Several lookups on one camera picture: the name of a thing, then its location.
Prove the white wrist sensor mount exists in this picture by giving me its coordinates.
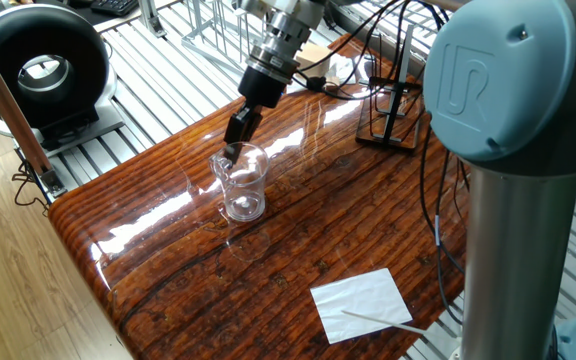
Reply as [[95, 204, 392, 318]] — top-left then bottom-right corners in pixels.
[[237, 0, 327, 30]]

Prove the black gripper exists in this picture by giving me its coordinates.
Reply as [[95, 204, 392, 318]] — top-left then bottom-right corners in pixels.
[[223, 65, 290, 166]]

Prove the white wire dish rack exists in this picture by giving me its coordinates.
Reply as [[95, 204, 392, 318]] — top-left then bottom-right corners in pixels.
[[182, 0, 269, 84]]

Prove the clear plastic cup with handle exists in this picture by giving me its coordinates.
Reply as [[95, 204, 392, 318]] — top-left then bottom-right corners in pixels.
[[209, 142, 270, 224]]

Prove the black metal cup rack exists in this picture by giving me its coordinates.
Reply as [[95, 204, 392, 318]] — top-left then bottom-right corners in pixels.
[[355, 24, 427, 153]]

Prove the large wooden block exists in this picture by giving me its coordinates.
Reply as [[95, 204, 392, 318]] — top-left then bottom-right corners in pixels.
[[295, 42, 333, 79]]

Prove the aluminium frame bar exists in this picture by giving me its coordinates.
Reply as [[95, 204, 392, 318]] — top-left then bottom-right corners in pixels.
[[0, 22, 68, 199]]

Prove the black keyboard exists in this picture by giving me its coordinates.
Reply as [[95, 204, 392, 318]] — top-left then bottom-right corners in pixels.
[[90, 0, 139, 17]]

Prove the black cable bundle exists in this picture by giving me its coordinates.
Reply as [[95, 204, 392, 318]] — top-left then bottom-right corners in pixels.
[[291, 0, 469, 326]]

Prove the black round duct fan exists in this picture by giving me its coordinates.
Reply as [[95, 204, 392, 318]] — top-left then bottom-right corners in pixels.
[[0, 3, 125, 151]]

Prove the thin black loose cable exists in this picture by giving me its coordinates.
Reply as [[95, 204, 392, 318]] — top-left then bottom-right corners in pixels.
[[11, 158, 52, 217]]

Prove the aluminium profile post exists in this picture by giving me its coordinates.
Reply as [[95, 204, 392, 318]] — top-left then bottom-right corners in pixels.
[[137, 0, 167, 39]]

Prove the white crumpled cloth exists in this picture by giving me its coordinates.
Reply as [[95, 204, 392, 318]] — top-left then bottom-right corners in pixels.
[[287, 49, 358, 95]]

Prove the white paper sheet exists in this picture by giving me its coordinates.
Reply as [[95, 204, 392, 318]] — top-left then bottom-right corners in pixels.
[[309, 267, 414, 345]]

